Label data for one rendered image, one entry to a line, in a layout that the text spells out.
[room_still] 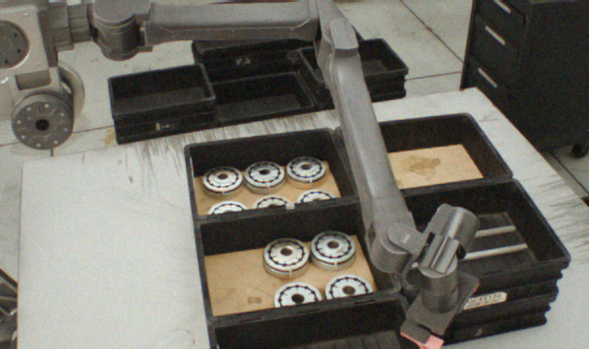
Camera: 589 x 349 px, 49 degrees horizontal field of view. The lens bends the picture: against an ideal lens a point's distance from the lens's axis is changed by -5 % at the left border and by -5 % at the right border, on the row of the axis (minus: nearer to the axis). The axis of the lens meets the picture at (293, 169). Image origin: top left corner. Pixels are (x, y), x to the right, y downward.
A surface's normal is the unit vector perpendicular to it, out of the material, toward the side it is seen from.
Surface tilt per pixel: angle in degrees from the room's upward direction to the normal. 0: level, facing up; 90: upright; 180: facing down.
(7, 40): 90
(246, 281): 0
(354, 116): 21
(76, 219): 0
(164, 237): 0
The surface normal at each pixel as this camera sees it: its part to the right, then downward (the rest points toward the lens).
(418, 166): 0.00, -0.79
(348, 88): 0.04, -0.52
